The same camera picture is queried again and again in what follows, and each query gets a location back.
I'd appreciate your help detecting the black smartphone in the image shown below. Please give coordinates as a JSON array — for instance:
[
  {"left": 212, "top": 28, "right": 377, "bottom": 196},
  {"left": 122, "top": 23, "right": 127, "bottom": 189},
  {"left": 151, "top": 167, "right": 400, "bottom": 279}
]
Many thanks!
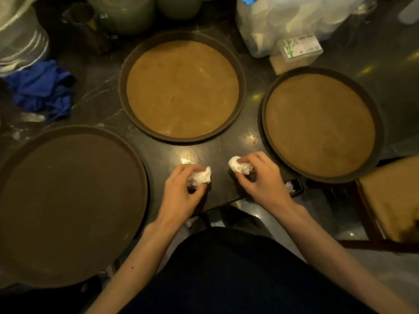
[{"left": 284, "top": 178, "right": 304, "bottom": 197}]

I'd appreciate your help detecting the person's right forearm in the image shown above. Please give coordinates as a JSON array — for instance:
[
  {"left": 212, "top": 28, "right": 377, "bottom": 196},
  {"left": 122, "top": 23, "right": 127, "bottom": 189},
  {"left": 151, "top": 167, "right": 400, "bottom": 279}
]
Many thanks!
[{"left": 272, "top": 201, "right": 417, "bottom": 314}]

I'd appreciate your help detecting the clear toothpick box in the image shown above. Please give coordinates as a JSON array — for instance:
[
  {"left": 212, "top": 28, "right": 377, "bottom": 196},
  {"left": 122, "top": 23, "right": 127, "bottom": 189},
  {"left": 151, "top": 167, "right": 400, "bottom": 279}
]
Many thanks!
[{"left": 269, "top": 33, "right": 324, "bottom": 76}]

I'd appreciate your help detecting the clear bag of plastic lids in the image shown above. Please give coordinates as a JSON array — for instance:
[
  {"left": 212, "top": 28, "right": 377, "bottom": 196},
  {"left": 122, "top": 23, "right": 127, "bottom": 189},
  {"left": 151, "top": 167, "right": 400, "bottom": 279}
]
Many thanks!
[{"left": 236, "top": 0, "right": 370, "bottom": 58}]

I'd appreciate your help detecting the wooden chair with tan cushion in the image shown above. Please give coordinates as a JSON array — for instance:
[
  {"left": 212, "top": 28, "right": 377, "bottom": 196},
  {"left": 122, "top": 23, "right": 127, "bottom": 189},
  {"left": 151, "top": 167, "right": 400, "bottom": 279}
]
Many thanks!
[{"left": 337, "top": 154, "right": 419, "bottom": 254}]

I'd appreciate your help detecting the large glass jar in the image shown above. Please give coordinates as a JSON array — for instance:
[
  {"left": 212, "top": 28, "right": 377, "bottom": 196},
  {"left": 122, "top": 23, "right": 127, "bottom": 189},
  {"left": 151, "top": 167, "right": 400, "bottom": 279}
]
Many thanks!
[
  {"left": 85, "top": 0, "right": 156, "bottom": 36},
  {"left": 155, "top": 0, "right": 203, "bottom": 20}
]

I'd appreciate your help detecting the round tray with tan liner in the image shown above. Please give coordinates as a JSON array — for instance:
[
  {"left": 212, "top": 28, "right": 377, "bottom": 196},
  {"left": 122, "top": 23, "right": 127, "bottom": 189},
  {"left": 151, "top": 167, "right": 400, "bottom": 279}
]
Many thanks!
[
  {"left": 261, "top": 67, "right": 385, "bottom": 184},
  {"left": 118, "top": 31, "right": 247, "bottom": 143}
]

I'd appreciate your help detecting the person's left forearm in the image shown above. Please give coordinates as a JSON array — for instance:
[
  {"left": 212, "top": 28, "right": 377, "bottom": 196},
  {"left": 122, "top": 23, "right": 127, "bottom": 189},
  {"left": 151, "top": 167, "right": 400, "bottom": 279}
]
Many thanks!
[{"left": 84, "top": 220, "right": 185, "bottom": 314}]

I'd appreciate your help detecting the stack of silver foil containers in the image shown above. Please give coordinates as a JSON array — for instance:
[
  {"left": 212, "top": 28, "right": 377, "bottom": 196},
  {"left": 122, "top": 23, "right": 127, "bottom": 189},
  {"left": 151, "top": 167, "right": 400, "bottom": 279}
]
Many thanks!
[{"left": 0, "top": 0, "right": 50, "bottom": 75}]

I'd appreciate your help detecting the white tissue wad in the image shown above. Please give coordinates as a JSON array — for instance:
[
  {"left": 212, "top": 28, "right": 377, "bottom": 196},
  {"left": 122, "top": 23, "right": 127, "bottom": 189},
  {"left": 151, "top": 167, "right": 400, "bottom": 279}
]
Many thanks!
[
  {"left": 187, "top": 167, "right": 212, "bottom": 189},
  {"left": 228, "top": 156, "right": 253, "bottom": 176}
]

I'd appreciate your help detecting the round dark brown tray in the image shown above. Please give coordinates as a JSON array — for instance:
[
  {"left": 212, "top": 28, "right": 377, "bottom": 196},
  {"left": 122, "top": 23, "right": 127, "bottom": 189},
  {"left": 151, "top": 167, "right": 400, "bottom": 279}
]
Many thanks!
[{"left": 0, "top": 125, "right": 149, "bottom": 289}]

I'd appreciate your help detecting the person's dark navy clothing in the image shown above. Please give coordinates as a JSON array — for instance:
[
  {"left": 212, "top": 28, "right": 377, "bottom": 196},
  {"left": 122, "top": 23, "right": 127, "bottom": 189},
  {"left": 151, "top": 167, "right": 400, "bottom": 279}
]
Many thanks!
[{"left": 120, "top": 225, "right": 377, "bottom": 314}]

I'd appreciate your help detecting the clear plastic wrapper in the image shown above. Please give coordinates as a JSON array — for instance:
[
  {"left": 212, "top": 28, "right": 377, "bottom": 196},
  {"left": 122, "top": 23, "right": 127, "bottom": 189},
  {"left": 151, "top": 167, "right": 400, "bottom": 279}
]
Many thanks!
[{"left": 19, "top": 112, "right": 46, "bottom": 123}]

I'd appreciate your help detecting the person's left hand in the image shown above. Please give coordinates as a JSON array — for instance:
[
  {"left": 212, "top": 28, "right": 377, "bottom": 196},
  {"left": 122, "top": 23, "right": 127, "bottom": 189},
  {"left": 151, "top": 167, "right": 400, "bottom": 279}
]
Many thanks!
[{"left": 156, "top": 164, "right": 210, "bottom": 227}]

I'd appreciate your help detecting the dark metal holder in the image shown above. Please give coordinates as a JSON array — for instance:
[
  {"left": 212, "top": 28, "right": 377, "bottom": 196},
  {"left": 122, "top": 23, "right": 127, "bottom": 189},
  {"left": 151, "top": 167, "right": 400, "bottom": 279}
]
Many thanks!
[{"left": 62, "top": 2, "right": 112, "bottom": 56}]

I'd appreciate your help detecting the person's right hand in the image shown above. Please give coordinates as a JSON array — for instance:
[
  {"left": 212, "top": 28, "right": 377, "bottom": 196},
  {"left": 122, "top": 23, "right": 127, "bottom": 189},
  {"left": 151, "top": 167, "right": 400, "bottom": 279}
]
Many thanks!
[{"left": 234, "top": 152, "right": 297, "bottom": 215}]

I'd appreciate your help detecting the blue cloth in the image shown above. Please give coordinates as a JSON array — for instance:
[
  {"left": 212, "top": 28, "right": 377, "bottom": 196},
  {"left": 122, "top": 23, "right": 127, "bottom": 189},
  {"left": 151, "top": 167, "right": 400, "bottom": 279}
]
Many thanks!
[{"left": 3, "top": 60, "right": 75, "bottom": 123}]

